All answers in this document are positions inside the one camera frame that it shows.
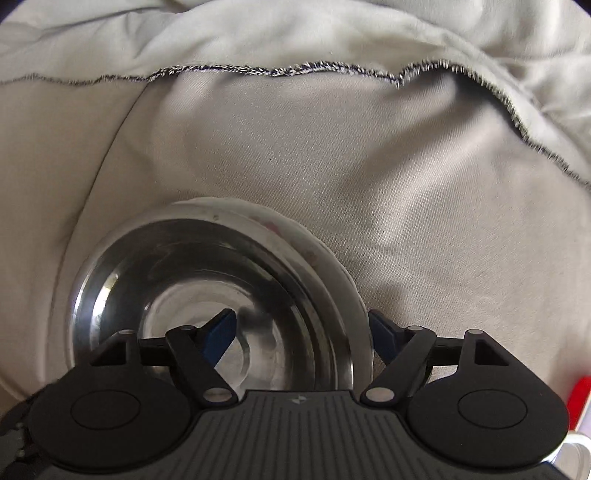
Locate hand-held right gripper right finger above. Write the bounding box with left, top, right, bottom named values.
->
left=360, top=309, right=509, bottom=408

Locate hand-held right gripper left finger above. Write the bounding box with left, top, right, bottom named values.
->
left=89, top=308, right=239, bottom=409

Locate white floral plate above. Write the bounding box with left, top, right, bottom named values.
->
left=170, top=196, right=376, bottom=385

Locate stainless steel bowl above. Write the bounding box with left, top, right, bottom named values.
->
left=68, top=202, right=376, bottom=394

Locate grey sofa cover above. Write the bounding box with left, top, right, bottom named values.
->
left=0, top=0, right=591, bottom=444

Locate red and white tray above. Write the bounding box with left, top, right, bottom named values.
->
left=551, top=376, right=591, bottom=480

